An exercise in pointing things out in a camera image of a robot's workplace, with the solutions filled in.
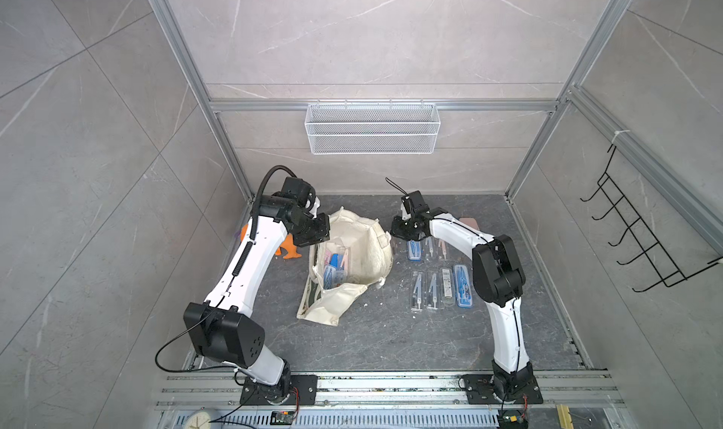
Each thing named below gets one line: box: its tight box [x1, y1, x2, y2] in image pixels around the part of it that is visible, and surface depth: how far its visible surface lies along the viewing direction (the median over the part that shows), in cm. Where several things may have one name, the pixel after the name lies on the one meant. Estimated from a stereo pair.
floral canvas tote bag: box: [296, 206, 394, 327], surface depth 85 cm
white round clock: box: [183, 411, 211, 429], surface depth 67 cm
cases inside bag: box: [322, 249, 349, 290], surface depth 96 cm
